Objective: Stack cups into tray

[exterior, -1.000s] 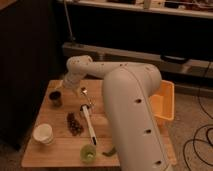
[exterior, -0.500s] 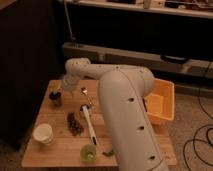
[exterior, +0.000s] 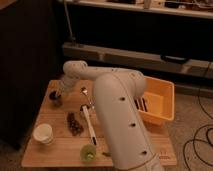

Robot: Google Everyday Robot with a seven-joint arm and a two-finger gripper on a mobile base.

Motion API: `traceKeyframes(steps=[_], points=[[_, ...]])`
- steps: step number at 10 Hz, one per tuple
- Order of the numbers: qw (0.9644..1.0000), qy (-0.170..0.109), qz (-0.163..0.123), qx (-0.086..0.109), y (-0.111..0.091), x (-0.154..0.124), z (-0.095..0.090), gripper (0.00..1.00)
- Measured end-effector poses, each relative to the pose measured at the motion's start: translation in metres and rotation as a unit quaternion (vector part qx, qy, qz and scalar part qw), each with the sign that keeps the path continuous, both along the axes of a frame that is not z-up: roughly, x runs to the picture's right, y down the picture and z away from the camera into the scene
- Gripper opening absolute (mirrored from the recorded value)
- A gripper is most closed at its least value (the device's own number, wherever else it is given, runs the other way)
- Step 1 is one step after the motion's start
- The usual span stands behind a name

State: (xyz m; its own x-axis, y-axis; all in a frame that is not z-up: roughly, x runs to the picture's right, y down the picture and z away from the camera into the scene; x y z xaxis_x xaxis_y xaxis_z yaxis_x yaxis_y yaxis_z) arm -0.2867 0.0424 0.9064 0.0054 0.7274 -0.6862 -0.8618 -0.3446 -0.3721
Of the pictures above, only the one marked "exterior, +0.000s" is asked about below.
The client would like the black cable on floor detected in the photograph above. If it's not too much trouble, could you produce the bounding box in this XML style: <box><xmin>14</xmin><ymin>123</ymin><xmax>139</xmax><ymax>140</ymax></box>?
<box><xmin>182</xmin><ymin>61</ymin><xmax>213</xmax><ymax>171</ymax></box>

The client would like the dark brown cup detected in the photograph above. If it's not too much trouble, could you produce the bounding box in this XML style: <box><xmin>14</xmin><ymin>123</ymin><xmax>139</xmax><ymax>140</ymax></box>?
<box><xmin>49</xmin><ymin>91</ymin><xmax>62</xmax><ymax>107</ymax></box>

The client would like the metal spoon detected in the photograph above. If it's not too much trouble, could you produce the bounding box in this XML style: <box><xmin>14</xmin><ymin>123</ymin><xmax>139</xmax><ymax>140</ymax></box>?
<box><xmin>81</xmin><ymin>87</ymin><xmax>94</xmax><ymax>109</ymax></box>

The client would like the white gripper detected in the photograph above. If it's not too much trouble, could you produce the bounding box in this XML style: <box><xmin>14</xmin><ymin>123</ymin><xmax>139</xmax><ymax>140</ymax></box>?
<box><xmin>53</xmin><ymin>75</ymin><xmax>77</xmax><ymax>101</ymax></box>

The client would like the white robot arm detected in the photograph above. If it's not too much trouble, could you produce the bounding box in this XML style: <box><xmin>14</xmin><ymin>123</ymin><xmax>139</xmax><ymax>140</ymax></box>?
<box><xmin>56</xmin><ymin>61</ymin><xmax>164</xmax><ymax>171</ymax></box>

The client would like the bunch of dark grapes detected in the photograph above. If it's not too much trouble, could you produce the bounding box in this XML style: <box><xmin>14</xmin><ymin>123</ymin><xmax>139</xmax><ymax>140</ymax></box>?
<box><xmin>67</xmin><ymin>113</ymin><xmax>84</xmax><ymax>136</ymax></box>

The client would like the orange plastic tray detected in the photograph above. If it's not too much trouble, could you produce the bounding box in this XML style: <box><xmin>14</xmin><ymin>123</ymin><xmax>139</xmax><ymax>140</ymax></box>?
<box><xmin>135</xmin><ymin>76</ymin><xmax>175</xmax><ymax>125</ymax></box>

